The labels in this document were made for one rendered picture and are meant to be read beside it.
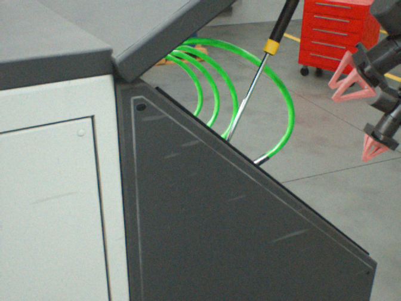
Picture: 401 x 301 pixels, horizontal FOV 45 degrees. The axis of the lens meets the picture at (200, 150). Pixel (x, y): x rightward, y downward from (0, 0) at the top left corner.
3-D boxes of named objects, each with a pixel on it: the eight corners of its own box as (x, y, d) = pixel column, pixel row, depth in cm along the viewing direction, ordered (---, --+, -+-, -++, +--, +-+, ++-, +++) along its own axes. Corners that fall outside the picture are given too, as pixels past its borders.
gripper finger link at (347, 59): (323, 89, 95) (364, 60, 91) (318, 71, 101) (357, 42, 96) (343, 110, 98) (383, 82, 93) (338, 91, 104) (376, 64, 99)
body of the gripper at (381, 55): (361, 71, 89) (397, 46, 86) (351, 46, 97) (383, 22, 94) (381, 94, 92) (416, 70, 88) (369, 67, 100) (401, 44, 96)
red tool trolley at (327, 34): (295, 75, 552) (303, -3, 514) (315, 67, 582) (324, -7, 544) (352, 89, 509) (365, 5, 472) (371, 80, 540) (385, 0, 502)
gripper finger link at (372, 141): (357, 160, 139) (376, 133, 136) (347, 150, 146) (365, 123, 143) (375, 168, 142) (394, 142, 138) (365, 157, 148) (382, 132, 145)
